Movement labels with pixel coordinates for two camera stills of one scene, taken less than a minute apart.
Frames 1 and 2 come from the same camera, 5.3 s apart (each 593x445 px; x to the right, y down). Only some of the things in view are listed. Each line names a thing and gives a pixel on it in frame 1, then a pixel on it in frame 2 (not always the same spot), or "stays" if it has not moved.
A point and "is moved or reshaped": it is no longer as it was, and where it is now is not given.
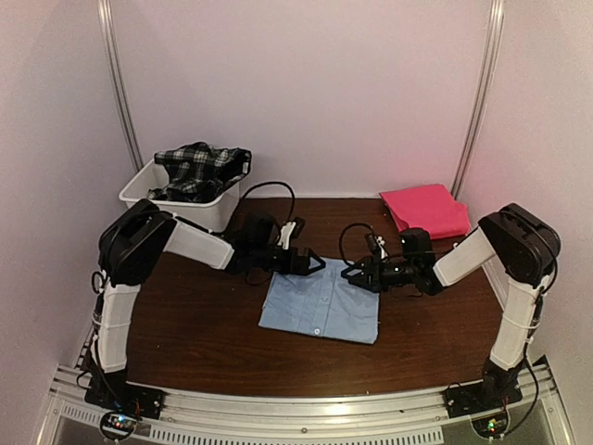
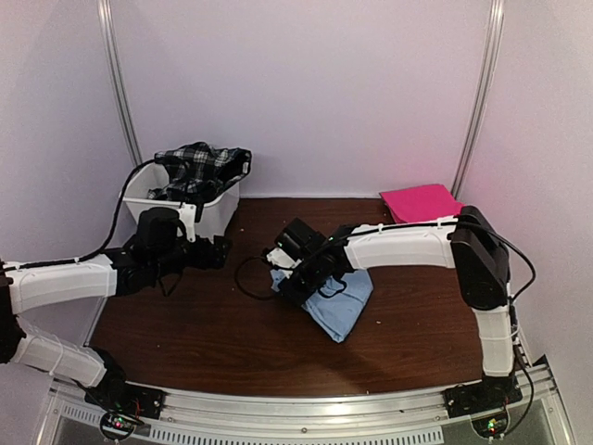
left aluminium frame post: (119, 82) stays
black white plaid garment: (198, 171) stays
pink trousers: (431, 208) stays
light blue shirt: (322, 303) is moved or reshaped
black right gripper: (357, 279) → (296, 296)
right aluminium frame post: (494, 31) stays
